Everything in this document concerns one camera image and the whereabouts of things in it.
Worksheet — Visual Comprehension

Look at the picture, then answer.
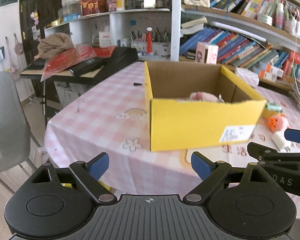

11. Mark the white charger plug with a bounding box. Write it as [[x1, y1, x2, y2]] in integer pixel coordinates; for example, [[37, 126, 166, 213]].
[[271, 131, 289, 152]]

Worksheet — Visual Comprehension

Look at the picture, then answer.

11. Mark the yellow tape roll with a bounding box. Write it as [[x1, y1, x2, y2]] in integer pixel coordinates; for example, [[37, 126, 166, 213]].
[[261, 108, 279, 120]]

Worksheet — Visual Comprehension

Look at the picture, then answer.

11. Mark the pink plush toy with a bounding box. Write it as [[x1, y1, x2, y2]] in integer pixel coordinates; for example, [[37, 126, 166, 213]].
[[190, 92, 224, 102]]

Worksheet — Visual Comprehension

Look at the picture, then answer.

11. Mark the orange white box lower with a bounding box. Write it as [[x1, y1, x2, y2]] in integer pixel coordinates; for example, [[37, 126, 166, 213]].
[[253, 68, 277, 82]]

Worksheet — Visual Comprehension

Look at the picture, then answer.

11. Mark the orange white box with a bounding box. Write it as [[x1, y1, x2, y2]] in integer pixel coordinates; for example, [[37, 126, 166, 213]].
[[253, 68, 277, 82], [259, 62, 284, 78]]

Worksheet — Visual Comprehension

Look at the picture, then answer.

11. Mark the yellow cardboard box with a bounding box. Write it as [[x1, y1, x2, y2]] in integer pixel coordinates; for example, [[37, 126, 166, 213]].
[[144, 61, 266, 151]]

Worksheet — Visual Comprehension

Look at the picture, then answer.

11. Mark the orange white box upper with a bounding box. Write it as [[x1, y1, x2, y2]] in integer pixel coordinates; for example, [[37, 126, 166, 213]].
[[259, 62, 284, 78]]

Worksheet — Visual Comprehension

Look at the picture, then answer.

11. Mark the white quilted pouch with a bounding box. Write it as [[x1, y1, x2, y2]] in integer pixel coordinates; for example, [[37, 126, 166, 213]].
[[235, 67, 260, 88]]

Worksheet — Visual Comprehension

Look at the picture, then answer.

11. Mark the grey chair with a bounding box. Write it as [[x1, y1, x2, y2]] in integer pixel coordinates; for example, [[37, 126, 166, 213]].
[[0, 71, 40, 183]]

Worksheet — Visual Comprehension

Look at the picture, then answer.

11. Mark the black electronic keyboard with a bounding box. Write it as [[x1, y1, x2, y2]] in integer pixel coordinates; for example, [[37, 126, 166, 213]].
[[20, 47, 138, 86]]

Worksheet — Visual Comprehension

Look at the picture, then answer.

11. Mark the red plastic bag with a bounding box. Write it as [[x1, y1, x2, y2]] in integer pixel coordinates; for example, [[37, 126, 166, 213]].
[[41, 44, 116, 82]]

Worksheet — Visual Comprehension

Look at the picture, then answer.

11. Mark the pink cylinder container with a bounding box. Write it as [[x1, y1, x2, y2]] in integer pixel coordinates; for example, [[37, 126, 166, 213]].
[[195, 42, 219, 64]]

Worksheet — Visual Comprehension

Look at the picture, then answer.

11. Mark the white bookshelf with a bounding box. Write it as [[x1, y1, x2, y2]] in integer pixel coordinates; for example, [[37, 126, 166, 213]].
[[44, 0, 300, 61]]

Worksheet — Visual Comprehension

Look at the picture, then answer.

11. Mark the brown crumpled cloth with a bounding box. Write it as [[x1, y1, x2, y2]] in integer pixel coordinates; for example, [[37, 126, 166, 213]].
[[37, 33, 74, 59]]

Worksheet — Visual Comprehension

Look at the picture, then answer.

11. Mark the white lotion bottle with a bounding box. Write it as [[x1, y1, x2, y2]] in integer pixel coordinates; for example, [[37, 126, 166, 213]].
[[116, 0, 126, 11]]

